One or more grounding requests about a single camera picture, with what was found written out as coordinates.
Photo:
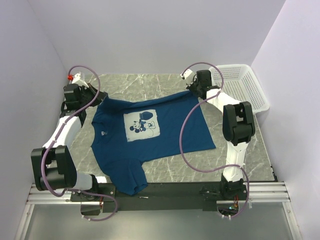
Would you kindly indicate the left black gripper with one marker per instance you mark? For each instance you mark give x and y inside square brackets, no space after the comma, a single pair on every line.
[94,93]

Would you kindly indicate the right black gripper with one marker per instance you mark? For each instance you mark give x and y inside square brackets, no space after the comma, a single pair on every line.
[193,87]

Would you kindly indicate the white plastic perforated basket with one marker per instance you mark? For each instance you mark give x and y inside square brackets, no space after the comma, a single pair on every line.
[239,82]

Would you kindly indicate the blue cartoon print t-shirt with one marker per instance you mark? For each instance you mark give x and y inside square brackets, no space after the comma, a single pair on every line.
[128,134]

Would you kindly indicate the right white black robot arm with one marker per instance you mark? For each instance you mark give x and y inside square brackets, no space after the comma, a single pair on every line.
[238,127]

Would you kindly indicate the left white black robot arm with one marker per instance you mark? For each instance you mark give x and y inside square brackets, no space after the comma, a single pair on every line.
[54,160]

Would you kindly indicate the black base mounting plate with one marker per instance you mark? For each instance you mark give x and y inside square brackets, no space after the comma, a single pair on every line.
[203,196]

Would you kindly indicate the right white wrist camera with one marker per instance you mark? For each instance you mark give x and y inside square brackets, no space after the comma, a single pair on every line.
[188,75]

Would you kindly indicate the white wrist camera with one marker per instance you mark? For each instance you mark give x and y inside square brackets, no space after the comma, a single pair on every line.
[188,75]
[78,79]

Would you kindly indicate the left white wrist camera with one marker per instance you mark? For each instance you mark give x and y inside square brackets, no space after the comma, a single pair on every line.
[78,79]

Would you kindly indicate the aluminium frame rail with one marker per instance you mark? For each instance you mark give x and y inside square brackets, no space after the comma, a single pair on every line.
[268,192]

